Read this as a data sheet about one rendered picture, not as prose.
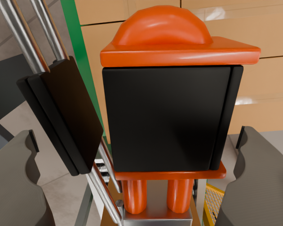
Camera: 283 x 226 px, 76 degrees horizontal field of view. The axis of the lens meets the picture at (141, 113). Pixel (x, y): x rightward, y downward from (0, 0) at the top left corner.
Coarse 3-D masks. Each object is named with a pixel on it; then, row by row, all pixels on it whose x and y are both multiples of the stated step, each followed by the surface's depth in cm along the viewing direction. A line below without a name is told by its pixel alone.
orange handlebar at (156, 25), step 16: (144, 16) 9; (160, 16) 9; (176, 16) 9; (192, 16) 9; (128, 32) 9; (144, 32) 9; (160, 32) 9; (176, 32) 9; (192, 32) 9; (208, 32) 10; (128, 192) 15; (144, 192) 15; (176, 192) 15; (128, 208) 16; (144, 208) 16; (176, 208) 16
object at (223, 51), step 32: (128, 64) 8; (160, 64) 8; (192, 64) 8; (224, 64) 8; (128, 96) 9; (160, 96) 9; (192, 96) 9; (224, 96) 9; (128, 128) 10; (160, 128) 10; (192, 128) 10; (224, 128) 10; (128, 160) 11; (160, 160) 11; (192, 160) 11
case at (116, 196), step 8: (112, 184) 91; (112, 192) 87; (192, 200) 79; (104, 208) 80; (192, 208) 76; (104, 216) 77; (192, 216) 73; (104, 224) 74; (112, 224) 73; (192, 224) 70; (200, 224) 70
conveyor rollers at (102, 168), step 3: (99, 165) 110; (102, 165) 110; (105, 165) 110; (99, 168) 110; (102, 168) 109; (105, 168) 109; (102, 171) 110; (105, 171) 110; (102, 174) 116; (105, 174) 116; (108, 174) 115; (102, 177) 114; (105, 177) 114; (108, 177) 114; (105, 180) 114; (108, 180) 114; (192, 189) 121; (192, 192) 120
